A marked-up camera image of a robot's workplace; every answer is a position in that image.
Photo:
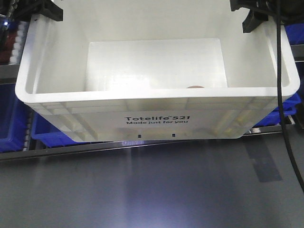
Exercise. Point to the blue storage bin left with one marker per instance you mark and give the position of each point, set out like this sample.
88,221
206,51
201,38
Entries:
13,120

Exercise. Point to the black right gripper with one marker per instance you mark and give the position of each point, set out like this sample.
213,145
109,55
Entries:
291,11

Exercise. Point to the white plastic tote box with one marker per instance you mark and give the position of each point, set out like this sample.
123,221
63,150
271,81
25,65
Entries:
118,70

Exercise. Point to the white roller track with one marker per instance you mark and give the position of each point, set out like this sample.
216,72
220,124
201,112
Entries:
19,42

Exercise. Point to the blue storage bin centre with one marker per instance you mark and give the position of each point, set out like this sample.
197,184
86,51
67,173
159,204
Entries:
48,134

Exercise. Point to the grey metal shelf frame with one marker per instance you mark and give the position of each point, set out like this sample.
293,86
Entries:
298,53

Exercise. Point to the brown soft ball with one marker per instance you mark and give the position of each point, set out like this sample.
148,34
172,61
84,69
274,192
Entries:
195,86

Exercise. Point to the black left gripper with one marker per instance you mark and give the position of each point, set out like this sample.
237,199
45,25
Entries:
12,10

